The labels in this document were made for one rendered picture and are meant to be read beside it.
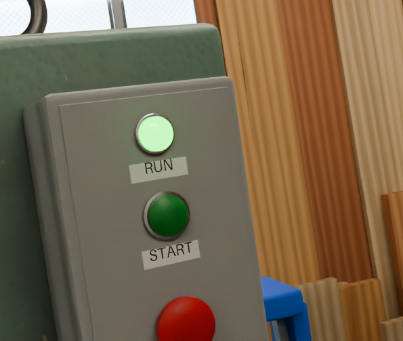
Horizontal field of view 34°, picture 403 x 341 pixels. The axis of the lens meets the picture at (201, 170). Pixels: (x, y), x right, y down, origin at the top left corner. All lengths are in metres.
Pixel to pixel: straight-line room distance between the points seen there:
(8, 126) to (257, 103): 1.47
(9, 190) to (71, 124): 0.07
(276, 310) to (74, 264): 0.89
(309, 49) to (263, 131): 0.29
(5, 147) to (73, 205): 0.07
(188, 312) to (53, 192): 0.09
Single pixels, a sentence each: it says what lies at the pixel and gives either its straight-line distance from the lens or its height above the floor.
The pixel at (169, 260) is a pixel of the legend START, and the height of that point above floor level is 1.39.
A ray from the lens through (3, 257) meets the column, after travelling 0.37.
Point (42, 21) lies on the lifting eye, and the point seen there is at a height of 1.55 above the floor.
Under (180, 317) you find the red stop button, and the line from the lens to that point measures 0.33.
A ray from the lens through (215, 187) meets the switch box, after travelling 0.34.
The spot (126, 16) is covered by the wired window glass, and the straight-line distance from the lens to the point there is 1.96.
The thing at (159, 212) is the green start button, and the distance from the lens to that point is 0.32.
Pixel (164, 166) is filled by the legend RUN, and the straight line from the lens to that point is 0.33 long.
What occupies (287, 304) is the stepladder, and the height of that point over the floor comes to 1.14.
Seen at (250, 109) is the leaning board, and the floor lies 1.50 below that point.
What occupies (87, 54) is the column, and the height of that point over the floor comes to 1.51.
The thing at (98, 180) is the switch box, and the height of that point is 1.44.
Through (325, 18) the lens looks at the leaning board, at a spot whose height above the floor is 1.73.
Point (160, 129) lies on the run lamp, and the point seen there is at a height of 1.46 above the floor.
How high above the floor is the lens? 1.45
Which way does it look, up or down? 3 degrees down
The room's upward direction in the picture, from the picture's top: 8 degrees counter-clockwise
